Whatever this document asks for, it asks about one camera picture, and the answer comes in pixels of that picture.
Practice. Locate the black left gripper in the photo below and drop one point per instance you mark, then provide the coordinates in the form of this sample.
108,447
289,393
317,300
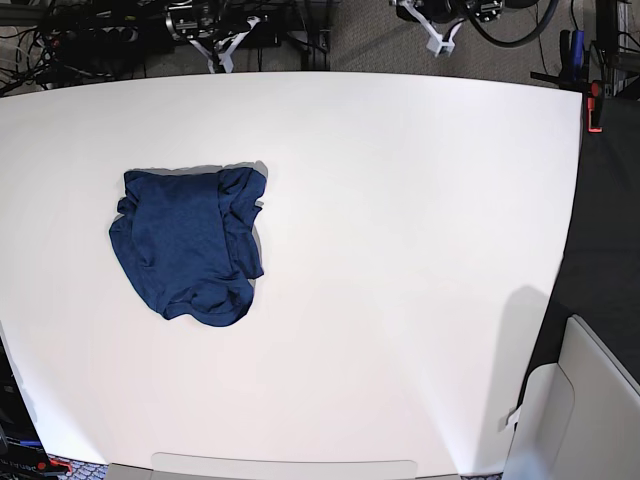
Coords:
446,11

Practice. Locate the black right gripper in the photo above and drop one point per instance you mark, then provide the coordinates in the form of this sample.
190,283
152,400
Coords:
194,20

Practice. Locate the blue long-sleeve T-shirt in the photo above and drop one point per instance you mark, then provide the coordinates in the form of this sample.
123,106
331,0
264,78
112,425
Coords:
186,242

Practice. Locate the black power strip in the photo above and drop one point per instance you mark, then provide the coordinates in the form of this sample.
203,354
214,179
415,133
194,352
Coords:
109,35

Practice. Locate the red clamp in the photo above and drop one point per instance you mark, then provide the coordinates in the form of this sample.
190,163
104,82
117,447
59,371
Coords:
594,106

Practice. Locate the white plastic bin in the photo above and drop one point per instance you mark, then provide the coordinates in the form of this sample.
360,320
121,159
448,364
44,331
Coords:
580,415

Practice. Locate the black box with label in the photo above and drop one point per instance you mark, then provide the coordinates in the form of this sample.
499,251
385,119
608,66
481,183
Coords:
17,460

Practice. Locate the blue handled tool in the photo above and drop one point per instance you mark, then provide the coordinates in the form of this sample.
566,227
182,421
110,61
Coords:
577,49

